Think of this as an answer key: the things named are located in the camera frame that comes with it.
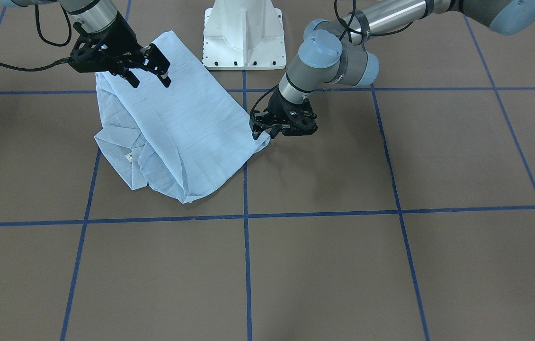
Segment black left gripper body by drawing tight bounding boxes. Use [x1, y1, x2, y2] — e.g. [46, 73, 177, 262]
[250, 87, 318, 136]

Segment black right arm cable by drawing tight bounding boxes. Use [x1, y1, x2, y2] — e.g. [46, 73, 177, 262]
[0, 0, 73, 72]

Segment light blue button shirt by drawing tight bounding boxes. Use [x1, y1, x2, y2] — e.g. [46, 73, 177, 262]
[94, 31, 270, 203]

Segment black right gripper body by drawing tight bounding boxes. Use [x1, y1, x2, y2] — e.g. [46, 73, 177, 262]
[68, 12, 148, 75]

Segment white central pedestal column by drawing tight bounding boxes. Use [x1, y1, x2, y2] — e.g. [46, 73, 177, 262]
[202, 0, 287, 71]

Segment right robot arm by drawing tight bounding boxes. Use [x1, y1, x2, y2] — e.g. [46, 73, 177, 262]
[31, 0, 171, 88]

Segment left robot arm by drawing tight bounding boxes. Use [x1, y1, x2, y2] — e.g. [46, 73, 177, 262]
[250, 0, 535, 140]

